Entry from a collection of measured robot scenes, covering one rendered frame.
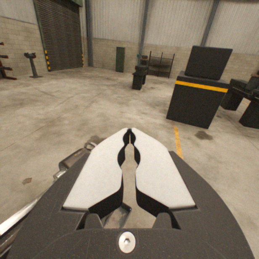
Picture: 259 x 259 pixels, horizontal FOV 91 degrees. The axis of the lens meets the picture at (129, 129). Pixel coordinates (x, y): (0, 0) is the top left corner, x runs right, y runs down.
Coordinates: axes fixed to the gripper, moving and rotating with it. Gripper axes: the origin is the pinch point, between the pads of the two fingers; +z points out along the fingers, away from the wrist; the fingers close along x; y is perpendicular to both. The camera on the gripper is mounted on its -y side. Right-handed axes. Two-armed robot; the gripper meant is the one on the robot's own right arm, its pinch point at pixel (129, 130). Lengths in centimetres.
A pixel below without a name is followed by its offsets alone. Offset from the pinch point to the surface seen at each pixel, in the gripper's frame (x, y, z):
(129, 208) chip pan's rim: -4, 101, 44
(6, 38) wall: -572, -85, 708
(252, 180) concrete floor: 202, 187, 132
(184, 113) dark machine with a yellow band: 150, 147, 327
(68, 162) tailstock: -32, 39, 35
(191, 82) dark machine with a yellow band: 153, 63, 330
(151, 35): 176, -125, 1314
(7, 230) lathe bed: -61, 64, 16
